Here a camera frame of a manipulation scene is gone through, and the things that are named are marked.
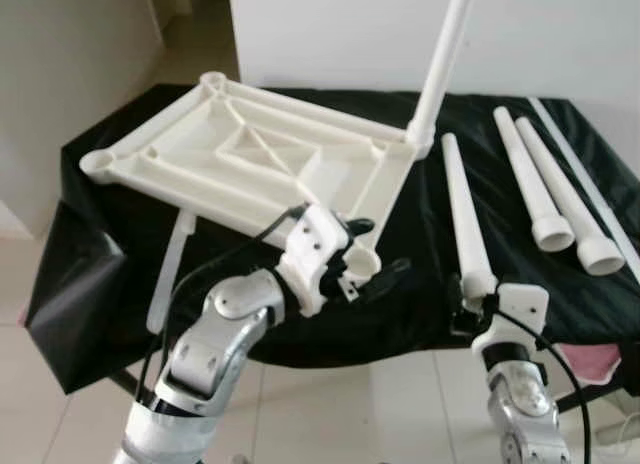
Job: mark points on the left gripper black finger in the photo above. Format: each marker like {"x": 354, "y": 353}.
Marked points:
{"x": 388, "y": 277}
{"x": 360, "y": 226}

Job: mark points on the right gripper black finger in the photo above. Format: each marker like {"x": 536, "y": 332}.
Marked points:
{"x": 455, "y": 292}

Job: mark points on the white plastic table leg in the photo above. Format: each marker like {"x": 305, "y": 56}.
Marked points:
{"x": 530, "y": 179}
{"x": 440, "y": 64}
{"x": 565, "y": 194}
{"x": 468, "y": 224}

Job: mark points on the white plastic children table top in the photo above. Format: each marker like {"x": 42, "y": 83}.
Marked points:
{"x": 250, "y": 149}

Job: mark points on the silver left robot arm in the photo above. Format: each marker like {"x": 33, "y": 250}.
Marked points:
{"x": 210, "y": 354}

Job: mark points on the black plastic table cover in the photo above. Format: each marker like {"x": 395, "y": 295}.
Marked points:
{"x": 420, "y": 264}

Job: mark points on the pink plastic object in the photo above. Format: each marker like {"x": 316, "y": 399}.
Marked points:
{"x": 590, "y": 364}

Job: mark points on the black metal table leg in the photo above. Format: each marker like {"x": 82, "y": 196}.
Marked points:
{"x": 630, "y": 382}

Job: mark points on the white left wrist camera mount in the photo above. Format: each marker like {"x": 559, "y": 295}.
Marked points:
{"x": 310, "y": 249}

